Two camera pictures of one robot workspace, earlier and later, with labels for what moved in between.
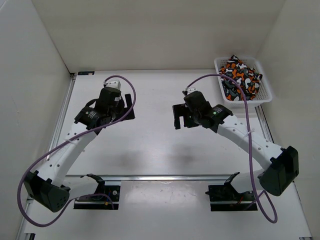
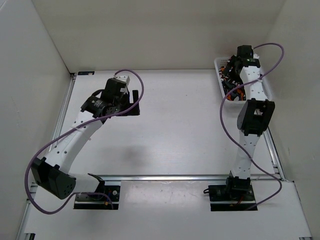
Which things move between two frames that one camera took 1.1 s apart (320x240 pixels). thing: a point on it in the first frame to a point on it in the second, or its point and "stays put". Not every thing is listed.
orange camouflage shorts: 246,77 stays put
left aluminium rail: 61,115 stays put
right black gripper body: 193,119 to 233,74
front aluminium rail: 155,178 stays put
